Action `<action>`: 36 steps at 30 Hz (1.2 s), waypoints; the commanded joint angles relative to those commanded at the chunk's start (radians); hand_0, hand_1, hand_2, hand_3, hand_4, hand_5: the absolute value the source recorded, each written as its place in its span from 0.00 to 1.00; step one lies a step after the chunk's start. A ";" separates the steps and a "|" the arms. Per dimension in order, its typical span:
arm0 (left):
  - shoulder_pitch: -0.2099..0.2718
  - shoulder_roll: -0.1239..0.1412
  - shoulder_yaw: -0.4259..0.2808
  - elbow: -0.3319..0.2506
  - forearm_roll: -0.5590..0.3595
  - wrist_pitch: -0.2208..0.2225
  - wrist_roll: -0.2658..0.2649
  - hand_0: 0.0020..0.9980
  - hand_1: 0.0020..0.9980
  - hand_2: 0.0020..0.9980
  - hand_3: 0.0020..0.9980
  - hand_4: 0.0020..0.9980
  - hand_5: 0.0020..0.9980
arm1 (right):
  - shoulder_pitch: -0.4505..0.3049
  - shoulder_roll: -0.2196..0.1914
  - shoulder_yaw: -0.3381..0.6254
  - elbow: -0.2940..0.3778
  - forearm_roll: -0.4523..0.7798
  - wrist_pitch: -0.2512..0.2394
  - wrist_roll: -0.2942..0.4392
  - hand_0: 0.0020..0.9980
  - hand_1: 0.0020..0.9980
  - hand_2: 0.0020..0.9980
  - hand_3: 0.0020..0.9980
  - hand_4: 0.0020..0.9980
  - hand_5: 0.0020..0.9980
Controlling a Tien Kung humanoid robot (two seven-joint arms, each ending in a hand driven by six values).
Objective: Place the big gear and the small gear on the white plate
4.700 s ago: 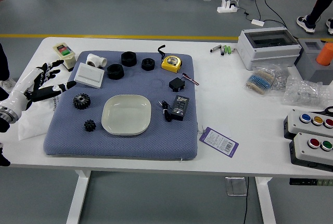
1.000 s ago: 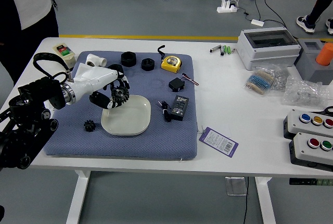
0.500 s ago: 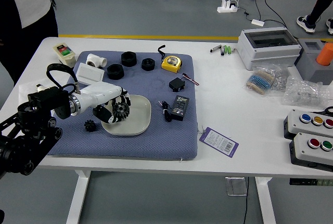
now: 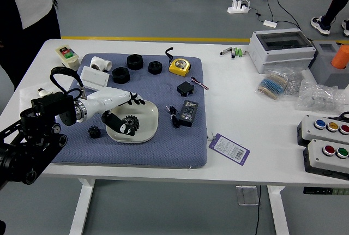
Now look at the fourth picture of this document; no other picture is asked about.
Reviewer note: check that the bubble wrap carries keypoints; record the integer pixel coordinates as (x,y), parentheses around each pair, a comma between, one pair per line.
(319,97)

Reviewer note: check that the orange cylinder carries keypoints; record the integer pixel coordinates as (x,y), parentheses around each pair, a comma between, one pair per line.
(340,57)

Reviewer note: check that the large black hex nut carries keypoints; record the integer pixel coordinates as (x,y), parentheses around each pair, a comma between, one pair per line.
(134,62)
(120,75)

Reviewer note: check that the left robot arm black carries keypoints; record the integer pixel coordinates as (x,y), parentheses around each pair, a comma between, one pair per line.
(51,103)

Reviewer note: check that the small black gear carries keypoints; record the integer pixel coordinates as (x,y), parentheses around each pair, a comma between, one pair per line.
(94,132)

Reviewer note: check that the purple paper tag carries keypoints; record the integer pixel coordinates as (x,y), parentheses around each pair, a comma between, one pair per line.
(229,150)

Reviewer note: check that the white power adapter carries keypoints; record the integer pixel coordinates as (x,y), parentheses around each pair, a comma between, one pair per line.
(270,23)

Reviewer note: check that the white square plate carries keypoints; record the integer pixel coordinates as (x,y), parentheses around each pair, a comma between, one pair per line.
(148,120)

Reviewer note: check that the white plastic bag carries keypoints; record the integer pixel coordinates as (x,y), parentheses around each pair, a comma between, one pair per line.
(28,94)

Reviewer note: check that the person beside the table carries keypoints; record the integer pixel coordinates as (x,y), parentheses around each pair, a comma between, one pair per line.
(27,27)

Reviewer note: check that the white wall switch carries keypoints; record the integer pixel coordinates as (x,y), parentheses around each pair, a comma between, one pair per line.
(95,78)

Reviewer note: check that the blue-yellow-red button box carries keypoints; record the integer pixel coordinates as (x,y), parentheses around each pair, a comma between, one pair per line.
(308,130)

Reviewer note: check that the person in blue and white shoes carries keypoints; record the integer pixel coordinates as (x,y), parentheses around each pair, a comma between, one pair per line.
(331,8)

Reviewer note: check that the grey block holder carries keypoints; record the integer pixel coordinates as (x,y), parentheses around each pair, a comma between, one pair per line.
(324,68)

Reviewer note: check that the green battery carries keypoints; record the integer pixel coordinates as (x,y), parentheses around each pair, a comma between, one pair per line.
(237,52)
(241,52)

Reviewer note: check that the yellow tape measure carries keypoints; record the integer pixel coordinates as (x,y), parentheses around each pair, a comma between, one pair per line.
(179,66)

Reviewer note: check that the big black gear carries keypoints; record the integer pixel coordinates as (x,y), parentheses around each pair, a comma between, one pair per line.
(132,122)

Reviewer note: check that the bag of blue resistors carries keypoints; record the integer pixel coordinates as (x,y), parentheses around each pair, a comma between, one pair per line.
(272,83)

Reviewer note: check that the smaller black hex nut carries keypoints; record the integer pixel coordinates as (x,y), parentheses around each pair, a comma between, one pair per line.
(155,67)

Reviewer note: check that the blue-grey quilted mat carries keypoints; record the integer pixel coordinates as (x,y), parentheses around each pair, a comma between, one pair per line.
(163,147)

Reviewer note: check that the white pipe tee fitting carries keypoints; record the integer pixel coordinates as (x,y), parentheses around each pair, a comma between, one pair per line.
(99,63)

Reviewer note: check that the grey enclosure with clear lid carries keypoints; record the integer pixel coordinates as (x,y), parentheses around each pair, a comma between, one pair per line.
(283,55)

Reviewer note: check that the red-green button box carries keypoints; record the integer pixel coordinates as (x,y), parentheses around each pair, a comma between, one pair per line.
(316,158)

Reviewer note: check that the black table control panel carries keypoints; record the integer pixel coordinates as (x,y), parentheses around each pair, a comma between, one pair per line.
(324,191)

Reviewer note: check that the black digital display meter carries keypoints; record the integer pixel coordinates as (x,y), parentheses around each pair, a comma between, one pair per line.
(188,113)

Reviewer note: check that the white table leg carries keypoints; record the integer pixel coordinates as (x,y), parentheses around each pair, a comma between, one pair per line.
(81,207)
(279,213)

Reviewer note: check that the clear bag of screws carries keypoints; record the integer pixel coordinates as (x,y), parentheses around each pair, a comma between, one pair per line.
(295,82)

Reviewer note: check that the black scissors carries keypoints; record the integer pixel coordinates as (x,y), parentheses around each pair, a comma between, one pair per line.
(345,116)

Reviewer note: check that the white power strip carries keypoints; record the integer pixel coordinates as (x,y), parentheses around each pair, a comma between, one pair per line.
(237,9)

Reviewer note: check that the small white bulb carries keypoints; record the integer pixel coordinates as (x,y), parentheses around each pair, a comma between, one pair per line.
(43,92)

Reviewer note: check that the metal bracket under table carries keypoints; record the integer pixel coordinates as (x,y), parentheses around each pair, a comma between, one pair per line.
(247,195)

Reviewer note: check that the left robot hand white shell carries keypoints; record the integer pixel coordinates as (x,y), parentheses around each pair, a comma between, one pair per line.
(106,97)

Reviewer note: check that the beige red-green push-button switch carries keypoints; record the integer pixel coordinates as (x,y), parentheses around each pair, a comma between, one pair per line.
(66,55)

